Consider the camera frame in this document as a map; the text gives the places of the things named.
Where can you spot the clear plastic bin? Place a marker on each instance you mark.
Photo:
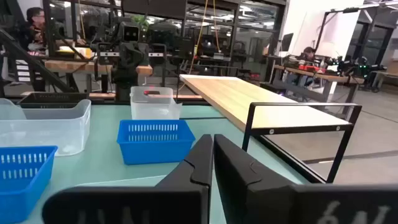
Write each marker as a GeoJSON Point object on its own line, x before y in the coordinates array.
{"type": "Point", "coordinates": [46, 137]}
{"type": "Point", "coordinates": [155, 109]}

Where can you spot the wooden workbench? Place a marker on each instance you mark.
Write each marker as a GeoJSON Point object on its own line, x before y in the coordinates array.
{"type": "Point", "coordinates": [77, 66]}

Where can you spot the black computer monitor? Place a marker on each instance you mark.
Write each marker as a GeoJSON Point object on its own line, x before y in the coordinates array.
{"type": "Point", "coordinates": [287, 42]}

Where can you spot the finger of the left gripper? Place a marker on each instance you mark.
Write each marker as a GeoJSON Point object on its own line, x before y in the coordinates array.
{"type": "Point", "coordinates": [140, 57]}
{"type": "Point", "coordinates": [126, 57]}

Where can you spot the red boxes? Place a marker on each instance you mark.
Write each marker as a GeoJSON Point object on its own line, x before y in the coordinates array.
{"type": "Point", "coordinates": [308, 68]}

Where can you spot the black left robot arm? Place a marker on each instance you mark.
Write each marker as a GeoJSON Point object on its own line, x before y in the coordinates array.
{"type": "Point", "coordinates": [124, 81]}

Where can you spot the black background robot arm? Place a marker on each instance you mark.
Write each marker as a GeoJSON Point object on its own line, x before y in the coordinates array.
{"type": "Point", "coordinates": [348, 66]}

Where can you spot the wooden top background table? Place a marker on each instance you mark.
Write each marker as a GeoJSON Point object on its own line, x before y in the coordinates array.
{"type": "Point", "coordinates": [311, 73]}

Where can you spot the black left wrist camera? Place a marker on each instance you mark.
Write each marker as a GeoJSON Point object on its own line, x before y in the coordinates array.
{"type": "Point", "coordinates": [130, 32]}

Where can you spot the person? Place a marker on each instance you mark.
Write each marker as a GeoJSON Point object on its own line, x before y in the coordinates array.
{"type": "Point", "coordinates": [308, 53]}
{"type": "Point", "coordinates": [34, 21]}

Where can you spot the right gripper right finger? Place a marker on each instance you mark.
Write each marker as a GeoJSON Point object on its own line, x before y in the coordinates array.
{"type": "Point", "coordinates": [255, 199]}

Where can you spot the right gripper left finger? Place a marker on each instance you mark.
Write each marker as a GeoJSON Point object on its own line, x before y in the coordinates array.
{"type": "Point", "coordinates": [174, 202]}

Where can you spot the wooden shelf black metal frame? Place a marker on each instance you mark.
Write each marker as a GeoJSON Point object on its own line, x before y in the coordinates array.
{"type": "Point", "coordinates": [248, 102]}

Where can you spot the green potted plant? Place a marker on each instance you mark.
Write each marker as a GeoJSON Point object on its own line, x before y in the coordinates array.
{"type": "Point", "coordinates": [141, 21]}

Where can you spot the teal table mat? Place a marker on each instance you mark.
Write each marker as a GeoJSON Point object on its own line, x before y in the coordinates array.
{"type": "Point", "coordinates": [102, 168]}

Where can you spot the blue plastic basket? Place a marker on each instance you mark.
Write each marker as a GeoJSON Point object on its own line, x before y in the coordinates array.
{"type": "Point", "coordinates": [155, 152]}
{"type": "Point", "coordinates": [21, 193]}

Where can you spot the black plastic basket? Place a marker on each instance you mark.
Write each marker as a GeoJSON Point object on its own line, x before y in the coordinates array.
{"type": "Point", "coordinates": [53, 98]}

